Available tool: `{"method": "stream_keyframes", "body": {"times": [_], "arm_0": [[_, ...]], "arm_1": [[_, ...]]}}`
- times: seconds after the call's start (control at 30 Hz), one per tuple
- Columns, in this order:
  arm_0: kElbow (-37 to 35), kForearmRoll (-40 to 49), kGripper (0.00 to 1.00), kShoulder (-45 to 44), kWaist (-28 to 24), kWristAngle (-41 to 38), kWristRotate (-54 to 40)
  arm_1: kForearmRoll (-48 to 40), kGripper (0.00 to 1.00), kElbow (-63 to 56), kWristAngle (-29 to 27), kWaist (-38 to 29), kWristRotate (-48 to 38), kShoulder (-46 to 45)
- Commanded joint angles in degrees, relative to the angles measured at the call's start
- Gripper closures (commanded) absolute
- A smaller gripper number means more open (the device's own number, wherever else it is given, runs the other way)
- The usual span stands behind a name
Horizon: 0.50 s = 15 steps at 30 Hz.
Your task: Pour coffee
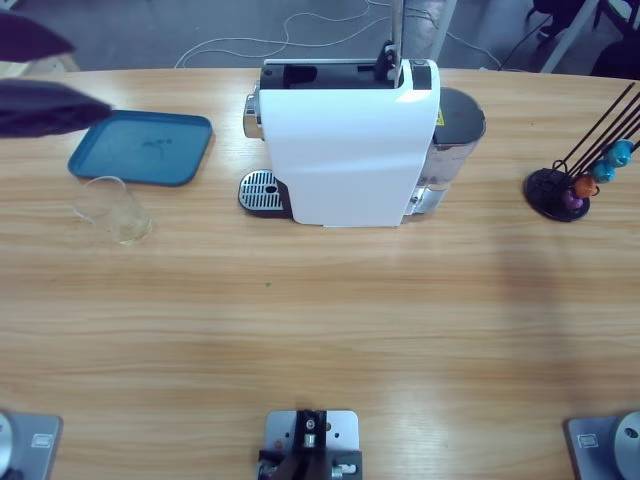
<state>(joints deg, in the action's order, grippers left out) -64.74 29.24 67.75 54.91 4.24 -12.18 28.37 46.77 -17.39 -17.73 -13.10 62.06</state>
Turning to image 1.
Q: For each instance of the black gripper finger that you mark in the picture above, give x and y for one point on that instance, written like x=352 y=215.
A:
x=25 y=37
x=45 y=110

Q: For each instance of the clear glass cup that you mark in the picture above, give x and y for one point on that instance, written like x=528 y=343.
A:
x=130 y=225

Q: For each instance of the silver coffee machine lever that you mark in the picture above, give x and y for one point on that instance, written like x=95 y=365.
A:
x=396 y=30

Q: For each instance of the teal coffee capsule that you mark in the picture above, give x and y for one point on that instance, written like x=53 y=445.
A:
x=622 y=151
x=604 y=171

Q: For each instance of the white capsule coffee machine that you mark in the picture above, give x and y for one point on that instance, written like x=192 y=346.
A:
x=345 y=150

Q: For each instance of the grey coffee machine water tank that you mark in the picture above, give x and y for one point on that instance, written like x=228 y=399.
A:
x=457 y=125

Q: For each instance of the purple coffee capsule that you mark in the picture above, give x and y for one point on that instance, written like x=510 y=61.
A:
x=571 y=200

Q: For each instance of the orange coffee capsule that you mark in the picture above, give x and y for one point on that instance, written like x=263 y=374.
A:
x=584 y=186

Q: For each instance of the wooden crate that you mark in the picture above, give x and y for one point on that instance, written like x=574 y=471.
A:
x=65 y=62

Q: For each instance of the teal plastic tray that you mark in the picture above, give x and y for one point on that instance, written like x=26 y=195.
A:
x=150 y=150

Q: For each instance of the silver drip grid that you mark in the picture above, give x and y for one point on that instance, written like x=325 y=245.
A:
x=255 y=192

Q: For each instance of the black capsule holder with rods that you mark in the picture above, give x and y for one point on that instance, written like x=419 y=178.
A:
x=545 y=187

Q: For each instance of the white metal table leg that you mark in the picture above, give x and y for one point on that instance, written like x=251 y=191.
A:
x=570 y=37

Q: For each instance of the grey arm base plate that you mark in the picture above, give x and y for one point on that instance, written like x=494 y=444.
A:
x=40 y=440
x=600 y=440

